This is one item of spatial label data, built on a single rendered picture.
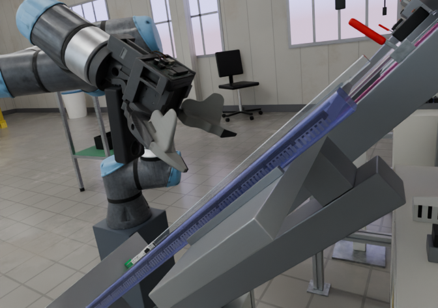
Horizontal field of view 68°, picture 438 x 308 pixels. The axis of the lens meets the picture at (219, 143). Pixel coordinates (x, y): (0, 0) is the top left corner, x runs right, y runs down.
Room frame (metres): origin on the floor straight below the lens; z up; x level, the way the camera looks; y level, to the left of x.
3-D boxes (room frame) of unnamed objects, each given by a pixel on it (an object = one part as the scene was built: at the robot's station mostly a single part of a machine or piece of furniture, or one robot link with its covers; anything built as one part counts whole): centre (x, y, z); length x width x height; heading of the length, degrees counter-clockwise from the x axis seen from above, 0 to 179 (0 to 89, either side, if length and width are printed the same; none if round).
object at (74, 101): (7.26, 3.03, 0.29); 0.48 x 0.47 x 0.57; 57
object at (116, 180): (1.04, 0.33, 0.72); 0.13 x 0.12 x 0.14; 89
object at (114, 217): (1.04, 0.34, 0.60); 0.15 x 0.15 x 0.10
